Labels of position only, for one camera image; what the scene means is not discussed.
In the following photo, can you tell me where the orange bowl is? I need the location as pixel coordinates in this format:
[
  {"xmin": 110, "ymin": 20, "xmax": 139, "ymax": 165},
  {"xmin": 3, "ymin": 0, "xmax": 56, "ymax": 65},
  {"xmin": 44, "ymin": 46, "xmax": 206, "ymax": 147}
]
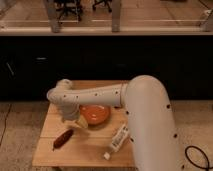
[{"xmin": 80, "ymin": 105, "xmax": 110, "ymax": 125}]

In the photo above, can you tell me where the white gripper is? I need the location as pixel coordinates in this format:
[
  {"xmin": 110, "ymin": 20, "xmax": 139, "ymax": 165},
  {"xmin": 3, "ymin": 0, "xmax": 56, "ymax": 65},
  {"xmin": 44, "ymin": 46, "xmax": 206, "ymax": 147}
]
[{"xmin": 61, "ymin": 105, "xmax": 88, "ymax": 129}]

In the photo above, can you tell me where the clear plastic bottle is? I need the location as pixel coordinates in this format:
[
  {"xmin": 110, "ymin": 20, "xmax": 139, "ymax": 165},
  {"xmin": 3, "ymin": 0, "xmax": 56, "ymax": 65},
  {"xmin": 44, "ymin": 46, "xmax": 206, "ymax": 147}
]
[{"xmin": 103, "ymin": 124, "xmax": 129, "ymax": 160}]

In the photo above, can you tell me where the black cable loop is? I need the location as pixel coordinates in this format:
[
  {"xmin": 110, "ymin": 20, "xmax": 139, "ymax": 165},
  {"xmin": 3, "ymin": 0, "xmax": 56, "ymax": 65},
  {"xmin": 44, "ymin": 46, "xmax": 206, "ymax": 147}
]
[{"xmin": 184, "ymin": 145, "xmax": 212, "ymax": 171}]

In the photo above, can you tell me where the thin black floor cable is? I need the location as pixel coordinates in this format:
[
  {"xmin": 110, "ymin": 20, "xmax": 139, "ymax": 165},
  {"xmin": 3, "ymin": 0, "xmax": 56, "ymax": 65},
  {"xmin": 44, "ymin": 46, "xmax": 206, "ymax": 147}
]
[{"xmin": 0, "ymin": 102, "xmax": 13, "ymax": 147}]

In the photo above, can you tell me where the grey metal post centre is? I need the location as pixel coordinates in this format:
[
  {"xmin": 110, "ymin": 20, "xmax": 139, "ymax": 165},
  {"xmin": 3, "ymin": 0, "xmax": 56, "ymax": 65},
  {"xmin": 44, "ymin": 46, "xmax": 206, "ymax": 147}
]
[{"xmin": 112, "ymin": 0, "xmax": 121, "ymax": 32}]

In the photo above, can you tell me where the black office chair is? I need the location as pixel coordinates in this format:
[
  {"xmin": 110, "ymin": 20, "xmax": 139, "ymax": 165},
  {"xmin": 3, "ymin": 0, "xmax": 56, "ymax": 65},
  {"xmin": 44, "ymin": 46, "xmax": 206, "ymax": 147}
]
[
  {"xmin": 92, "ymin": 0, "xmax": 113, "ymax": 14},
  {"xmin": 54, "ymin": 0, "xmax": 83, "ymax": 24}
]

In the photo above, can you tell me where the grey metal post left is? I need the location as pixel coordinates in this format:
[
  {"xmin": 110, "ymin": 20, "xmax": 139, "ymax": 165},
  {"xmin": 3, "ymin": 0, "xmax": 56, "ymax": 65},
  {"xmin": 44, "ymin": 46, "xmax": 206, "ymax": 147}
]
[{"xmin": 44, "ymin": 0, "xmax": 60, "ymax": 33}]

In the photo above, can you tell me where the grey metal post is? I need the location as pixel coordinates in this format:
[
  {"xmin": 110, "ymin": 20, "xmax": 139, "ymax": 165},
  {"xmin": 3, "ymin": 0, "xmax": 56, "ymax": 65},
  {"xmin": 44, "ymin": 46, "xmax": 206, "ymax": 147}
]
[
  {"xmin": 112, "ymin": 0, "xmax": 121, "ymax": 32},
  {"xmin": 44, "ymin": 0, "xmax": 60, "ymax": 33}
]

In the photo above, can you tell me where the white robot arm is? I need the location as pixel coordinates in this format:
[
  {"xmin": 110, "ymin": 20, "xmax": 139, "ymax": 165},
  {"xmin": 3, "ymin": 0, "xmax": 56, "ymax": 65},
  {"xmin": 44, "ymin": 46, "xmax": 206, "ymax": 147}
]
[{"xmin": 47, "ymin": 75, "xmax": 183, "ymax": 171}]

